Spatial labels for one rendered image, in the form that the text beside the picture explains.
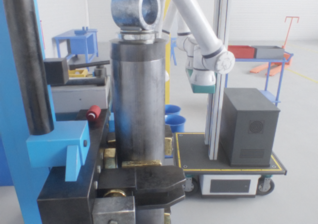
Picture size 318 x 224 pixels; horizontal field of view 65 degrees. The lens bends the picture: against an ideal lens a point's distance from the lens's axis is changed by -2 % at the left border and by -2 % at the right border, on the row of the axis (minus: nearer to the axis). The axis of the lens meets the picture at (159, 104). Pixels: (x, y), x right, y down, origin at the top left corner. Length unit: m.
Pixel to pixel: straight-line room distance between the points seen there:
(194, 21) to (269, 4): 11.69
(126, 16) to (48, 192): 0.61
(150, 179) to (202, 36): 0.95
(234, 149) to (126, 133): 1.34
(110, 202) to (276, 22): 12.90
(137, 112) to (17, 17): 0.49
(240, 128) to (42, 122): 1.55
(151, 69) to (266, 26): 12.40
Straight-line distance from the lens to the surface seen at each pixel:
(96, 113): 1.23
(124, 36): 0.92
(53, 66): 1.09
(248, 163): 2.31
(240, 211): 2.37
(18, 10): 0.86
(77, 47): 7.99
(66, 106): 1.42
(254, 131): 2.17
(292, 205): 2.59
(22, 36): 0.87
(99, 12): 11.78
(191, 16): 1.55
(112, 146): 1.24
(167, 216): 1.52
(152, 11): 1.01
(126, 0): 0.93
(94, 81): 1.39
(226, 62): 1.68
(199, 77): 1.86
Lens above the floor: 1.60
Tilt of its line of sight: 22 degrees down
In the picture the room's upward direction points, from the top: straight up
